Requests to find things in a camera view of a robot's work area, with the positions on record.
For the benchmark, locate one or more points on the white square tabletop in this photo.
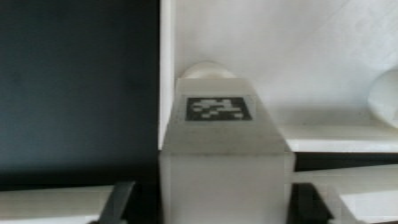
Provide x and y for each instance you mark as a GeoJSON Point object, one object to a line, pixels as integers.
{"type": "Point", "coordinates": [309, 47]}

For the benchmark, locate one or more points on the white U-shaped obstacle fence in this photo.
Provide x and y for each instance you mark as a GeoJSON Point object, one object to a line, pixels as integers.
{"type": "Point", "coordinates": [357, 191]}

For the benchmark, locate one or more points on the white table leg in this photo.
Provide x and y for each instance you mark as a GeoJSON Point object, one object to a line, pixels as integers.
{"type": "Point", "coordinates": [225, 160]}

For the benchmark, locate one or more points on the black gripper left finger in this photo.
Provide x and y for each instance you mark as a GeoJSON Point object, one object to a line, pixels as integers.
{"type": "Point", "coordinates": [113, 209]}

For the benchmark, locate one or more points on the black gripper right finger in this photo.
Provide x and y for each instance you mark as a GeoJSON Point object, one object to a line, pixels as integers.
{"type": "Point", "coordinates": [307, 211]}

